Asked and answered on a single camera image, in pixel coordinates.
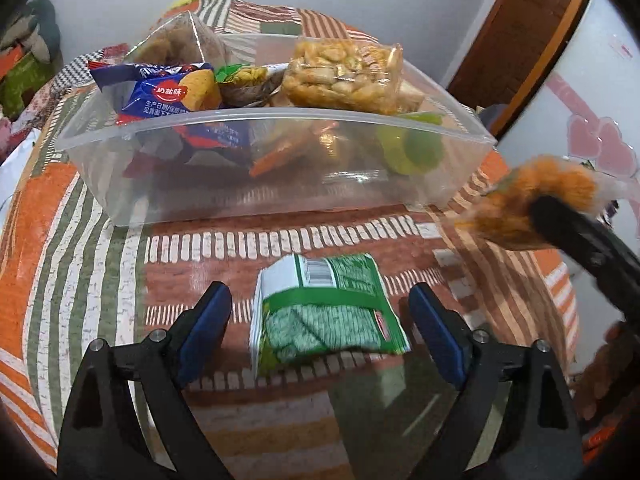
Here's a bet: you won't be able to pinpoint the blue biscuit snack bag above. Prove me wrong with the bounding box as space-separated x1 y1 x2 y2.
88 62 250 165

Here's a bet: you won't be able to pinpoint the orange snack bag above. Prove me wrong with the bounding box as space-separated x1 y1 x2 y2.
454 155 629 252

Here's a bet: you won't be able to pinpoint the peanut brittle clear pack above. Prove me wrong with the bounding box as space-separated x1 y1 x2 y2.
281 37 424 115

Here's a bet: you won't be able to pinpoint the wooden door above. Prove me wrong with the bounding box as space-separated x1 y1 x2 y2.
448 0 588 139

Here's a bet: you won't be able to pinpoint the white plastic bag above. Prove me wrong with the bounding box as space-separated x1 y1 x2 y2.
0 128 41 226

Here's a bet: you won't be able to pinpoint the patchwork orange green quilt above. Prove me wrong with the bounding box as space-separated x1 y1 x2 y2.
0 0 582 480

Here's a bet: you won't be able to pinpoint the clear bag brown snacks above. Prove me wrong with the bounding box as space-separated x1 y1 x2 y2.
124 11 231 68

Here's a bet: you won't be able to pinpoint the long cracker pack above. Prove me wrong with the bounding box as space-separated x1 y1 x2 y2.
248 119 354 178

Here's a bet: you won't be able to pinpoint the green snack packet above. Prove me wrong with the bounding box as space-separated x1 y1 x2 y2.
250 254 410 377

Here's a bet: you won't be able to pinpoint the green jelly cup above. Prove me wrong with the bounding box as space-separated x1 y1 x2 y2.
375 126 444 176

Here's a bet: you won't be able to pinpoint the yellow noodle snack bag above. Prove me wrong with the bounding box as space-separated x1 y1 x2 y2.
215 63 288 108

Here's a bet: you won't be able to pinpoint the clear plastic storage bin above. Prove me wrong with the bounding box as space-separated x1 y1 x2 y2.
56 34 495 226

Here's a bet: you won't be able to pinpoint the person's hand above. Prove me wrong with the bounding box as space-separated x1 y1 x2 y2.
573 322 638 420

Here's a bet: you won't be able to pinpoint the white decorated wardrobe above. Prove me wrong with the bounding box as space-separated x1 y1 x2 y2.
498 0 639 373

